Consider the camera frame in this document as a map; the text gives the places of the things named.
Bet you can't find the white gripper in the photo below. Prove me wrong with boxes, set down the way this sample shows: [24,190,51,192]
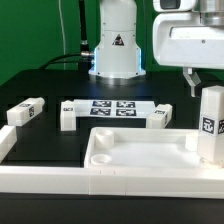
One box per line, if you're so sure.
[153,12,224,97]

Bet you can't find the white desk top tray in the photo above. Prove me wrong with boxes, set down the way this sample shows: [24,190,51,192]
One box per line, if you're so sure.
[84,127,224,169]

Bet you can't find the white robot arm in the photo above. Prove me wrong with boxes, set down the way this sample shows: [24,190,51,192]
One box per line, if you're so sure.
[89,0,224,88]

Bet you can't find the white front fence wall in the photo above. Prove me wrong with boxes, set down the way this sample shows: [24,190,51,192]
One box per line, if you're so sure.
[0,166,224,199]

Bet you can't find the white fence wall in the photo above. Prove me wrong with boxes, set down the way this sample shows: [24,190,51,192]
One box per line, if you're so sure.
[0,166,224,199]
[0,125,17,163]

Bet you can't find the white marker base plate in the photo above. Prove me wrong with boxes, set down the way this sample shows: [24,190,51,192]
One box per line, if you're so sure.
[74,99,155,118]

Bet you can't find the black cable with connector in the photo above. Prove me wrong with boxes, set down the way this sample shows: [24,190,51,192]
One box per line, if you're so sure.
[39,50,96,71]

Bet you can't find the black vertical cable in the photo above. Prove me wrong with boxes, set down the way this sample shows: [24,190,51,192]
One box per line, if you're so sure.
[78,0,90,53]

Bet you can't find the white thin cable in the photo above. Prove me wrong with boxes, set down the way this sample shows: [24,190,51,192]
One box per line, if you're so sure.
[58,0,67,71]

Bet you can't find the white left fence wall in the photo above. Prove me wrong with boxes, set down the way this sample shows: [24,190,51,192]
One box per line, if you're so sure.
[0,125,17,163]

